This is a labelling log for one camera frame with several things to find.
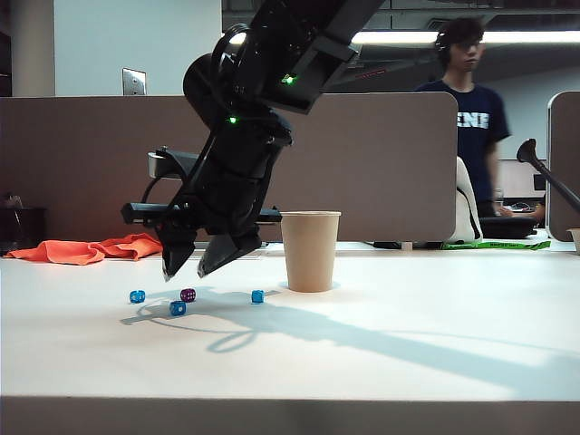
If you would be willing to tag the black box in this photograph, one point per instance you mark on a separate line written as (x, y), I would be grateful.
(22, 229)

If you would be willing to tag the brown paper cup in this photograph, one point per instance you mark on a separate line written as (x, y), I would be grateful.
(310, 254)

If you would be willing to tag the metal wall outlet plate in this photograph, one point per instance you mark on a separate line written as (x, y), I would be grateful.
(134, 81)

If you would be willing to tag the wide desktop computer monitor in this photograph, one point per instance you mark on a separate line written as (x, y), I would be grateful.
(521, 179)

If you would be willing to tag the long ceiling light strip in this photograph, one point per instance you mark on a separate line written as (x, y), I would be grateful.
(521, 37)

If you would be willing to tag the black zip case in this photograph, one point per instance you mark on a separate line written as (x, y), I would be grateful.
(507, 227)

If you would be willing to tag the wide brown desk divider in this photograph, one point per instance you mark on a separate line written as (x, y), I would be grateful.
(362, 172)

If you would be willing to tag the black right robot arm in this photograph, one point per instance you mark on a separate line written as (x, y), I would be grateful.
(281, 45)

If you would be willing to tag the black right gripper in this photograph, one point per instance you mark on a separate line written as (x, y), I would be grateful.
(231, 181)

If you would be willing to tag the person in navy t-shirt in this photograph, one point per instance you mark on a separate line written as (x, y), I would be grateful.
(476, 122)

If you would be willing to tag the black flat device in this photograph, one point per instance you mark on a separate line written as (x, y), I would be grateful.
(387, 245)

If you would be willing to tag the narrow brown desk divider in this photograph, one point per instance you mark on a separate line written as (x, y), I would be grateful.
(564, 172)

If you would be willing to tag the red ceiling sign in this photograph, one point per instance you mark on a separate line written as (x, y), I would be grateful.
(371, 74)

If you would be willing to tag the purple die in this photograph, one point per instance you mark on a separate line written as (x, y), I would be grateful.
(188, 295)

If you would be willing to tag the black stand rod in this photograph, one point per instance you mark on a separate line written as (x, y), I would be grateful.
(528, 151)

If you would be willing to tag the orange cloth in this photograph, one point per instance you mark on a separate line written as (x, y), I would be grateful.
(68, 251)

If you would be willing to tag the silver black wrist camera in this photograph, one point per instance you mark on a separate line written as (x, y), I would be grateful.
(158, 164)

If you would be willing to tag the blue die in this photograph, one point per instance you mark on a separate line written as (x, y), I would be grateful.
(258, 296)
(137, 296)
(177, 308)

